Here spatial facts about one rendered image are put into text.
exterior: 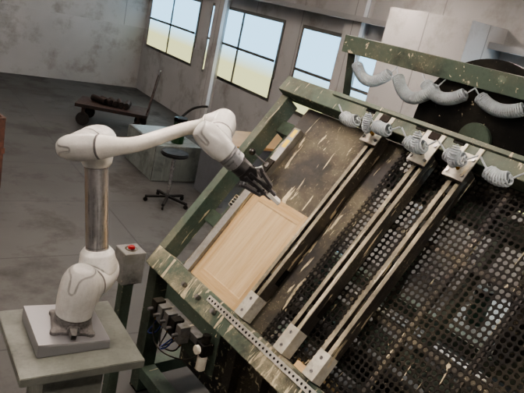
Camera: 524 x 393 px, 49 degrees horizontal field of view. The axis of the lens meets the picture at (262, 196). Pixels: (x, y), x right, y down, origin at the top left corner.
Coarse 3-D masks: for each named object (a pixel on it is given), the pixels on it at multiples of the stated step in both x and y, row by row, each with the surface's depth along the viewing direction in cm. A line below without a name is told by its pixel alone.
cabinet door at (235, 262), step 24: (240, 216) 303; (264, 216) 295; (288, 216) 286; (216, 240) 303; (240, 240) 295; (264, 240) 286; (288, 240) 278; (216, 264) 294; (240, 264) 286; (264, 264) 278; (216, 288) 286; (240, 288) 278
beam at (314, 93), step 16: (288, 80) 329; (288, 96) 330; (304, 96) 315; (320, 96) 308; (336, 112) 298; (352, 112) 289; (368, 112) 283; (400, 128) 267; (448, 144) 249; (480, 160) 236; (496, 160) 233; (512, 160) 229
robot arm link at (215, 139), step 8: (200, 128) 217; (208, 128) 217; (216, 128) 219; (224, 128) 224; (200, 136) 218; (208, 136) 217; (216, 136) 218; (224, 136) 220; (200, 144) 220; (208, 144) 218; (216, 144) 218; (224, 144) 219; (232, 144) 223; (208, 152) 221; (216, 152) 219; (224, 152) 220
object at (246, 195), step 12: (300, 132) 312; (288, 144) 310; (276, 156) 310; (264, 180) 309; (240, 204) 305; (228, 216) 305; (216, 228) 305; (204, 240) 305; (204, 252) 302; (192, 264) 300
